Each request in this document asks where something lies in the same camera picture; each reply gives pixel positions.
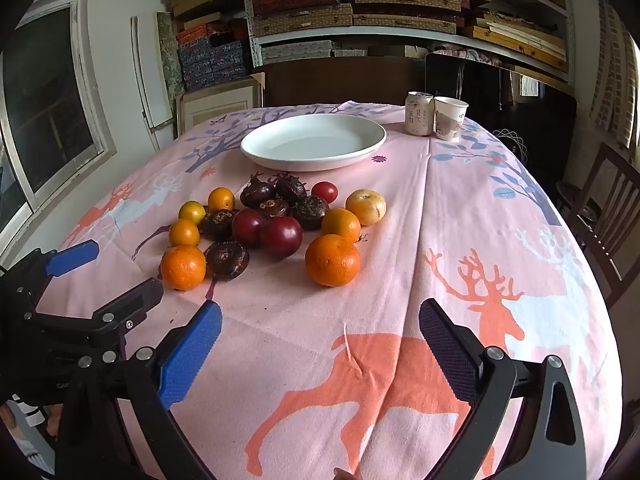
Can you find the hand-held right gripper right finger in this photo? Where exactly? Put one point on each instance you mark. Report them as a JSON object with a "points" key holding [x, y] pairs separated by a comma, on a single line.
{"points": [[450, 355]]}

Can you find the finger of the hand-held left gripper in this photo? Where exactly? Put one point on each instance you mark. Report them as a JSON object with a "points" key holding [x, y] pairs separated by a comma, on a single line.
{"points": [[72, 257], [140, 297]]}

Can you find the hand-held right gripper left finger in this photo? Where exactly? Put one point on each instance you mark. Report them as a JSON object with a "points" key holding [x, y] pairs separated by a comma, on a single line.
{"points": [[190, 355]]}

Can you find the large orange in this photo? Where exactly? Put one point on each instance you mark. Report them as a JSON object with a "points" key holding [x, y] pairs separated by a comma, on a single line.
{"points": [[332, 260], [183, 267]]}

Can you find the small orange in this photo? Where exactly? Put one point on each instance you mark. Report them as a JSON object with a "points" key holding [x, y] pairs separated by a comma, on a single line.
{"points": [[184, 232], [341, 225], [221, 199], [192, 211]]}

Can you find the dark beetroot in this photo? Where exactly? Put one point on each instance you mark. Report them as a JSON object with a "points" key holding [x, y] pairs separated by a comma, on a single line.
{"points": [[310, 211], [257, 192], [217, 224]]}

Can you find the dark red plum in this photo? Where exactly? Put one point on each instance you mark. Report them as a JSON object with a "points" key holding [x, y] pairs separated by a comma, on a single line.
{"points": [[248, 227], [281, 236]]}

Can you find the pale yellow round fruit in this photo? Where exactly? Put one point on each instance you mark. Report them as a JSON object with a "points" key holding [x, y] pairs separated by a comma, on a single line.
{"points": [[366, 206]]}

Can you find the white ceramic bowl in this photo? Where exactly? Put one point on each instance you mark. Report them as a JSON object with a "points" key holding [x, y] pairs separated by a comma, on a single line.
{"points": [[315, 145]]}

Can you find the pink deer print tablecloth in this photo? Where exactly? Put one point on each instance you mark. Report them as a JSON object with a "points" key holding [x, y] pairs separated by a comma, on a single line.
{"points": [[300, 320]]}

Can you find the white board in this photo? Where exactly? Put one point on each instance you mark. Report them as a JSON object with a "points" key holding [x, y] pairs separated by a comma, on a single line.
{"points": [[150, 75]]}

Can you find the green marbled board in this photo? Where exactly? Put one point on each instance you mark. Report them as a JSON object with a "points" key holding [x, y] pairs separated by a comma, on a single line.
{"points": [[169, 55]]}

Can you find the dark wooden chair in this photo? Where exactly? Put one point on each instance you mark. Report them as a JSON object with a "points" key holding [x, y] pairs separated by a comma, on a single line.
{"points": [[607, 195]]}

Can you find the printed paper cup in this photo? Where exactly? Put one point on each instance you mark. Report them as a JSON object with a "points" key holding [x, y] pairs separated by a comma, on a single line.
{"points": [[450, 117]]}

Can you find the stack of blue patterned boxes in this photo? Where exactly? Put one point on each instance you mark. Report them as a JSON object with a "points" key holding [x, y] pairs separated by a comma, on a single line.
{"points": [[210, 62]]}

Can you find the pale drink can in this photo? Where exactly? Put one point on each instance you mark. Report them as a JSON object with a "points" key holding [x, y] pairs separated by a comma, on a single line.
{"points": [[417, 115]]}

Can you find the black glossy cabinet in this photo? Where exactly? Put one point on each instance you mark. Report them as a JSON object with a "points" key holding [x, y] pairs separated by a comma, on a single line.
{"points": [[465, 75]]}

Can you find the dark wooden cabinet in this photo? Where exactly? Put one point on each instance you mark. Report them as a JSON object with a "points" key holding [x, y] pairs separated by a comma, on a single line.
{"points": [[340, 82]]}

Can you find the stack of woven flat boxes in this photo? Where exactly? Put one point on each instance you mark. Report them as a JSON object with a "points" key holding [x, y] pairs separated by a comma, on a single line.
{"points": [[300, 15]]}

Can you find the white metal shelf rack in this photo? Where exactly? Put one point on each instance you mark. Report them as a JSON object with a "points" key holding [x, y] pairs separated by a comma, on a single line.
{"points": [[350, 35]]}

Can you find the woven bamboo blind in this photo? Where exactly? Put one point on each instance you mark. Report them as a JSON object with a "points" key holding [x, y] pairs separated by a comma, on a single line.
{"points": [[615, 60]]}

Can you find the window with white frame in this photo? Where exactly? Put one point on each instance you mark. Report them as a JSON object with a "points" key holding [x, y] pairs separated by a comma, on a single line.
{"points": [[45, 110]]}

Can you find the wooden picture frame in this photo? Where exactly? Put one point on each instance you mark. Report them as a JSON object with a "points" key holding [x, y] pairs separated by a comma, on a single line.
{"points": [[215, 107]]}

